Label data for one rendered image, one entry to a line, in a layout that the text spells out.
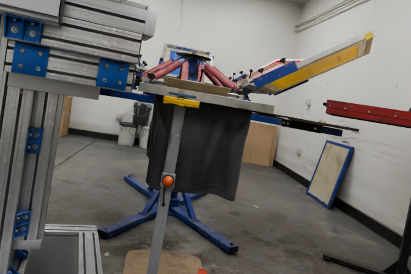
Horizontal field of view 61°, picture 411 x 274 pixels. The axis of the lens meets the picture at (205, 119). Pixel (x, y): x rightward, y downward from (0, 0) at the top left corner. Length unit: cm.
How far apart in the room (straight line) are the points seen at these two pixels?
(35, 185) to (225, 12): 545
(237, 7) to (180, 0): 101
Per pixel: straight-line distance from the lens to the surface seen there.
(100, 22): 108
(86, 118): 634
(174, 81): 205
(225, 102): 147
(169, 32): 628
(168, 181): 126
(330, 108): 238
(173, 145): 127
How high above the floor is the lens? 96
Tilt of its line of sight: 3 degrees down
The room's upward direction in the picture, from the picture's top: 10 degrees clockwise
